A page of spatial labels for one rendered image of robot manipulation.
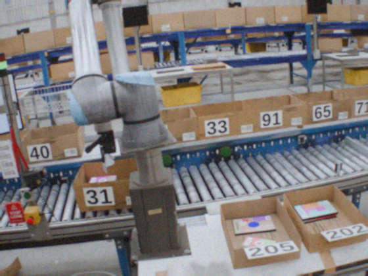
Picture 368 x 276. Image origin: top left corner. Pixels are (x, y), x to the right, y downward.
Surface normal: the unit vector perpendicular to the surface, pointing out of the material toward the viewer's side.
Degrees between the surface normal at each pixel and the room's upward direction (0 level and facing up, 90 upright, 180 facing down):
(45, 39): 90
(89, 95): 53
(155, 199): 90
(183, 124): 90
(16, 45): 90
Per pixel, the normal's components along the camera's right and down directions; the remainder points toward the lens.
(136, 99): 0.19, 0.26
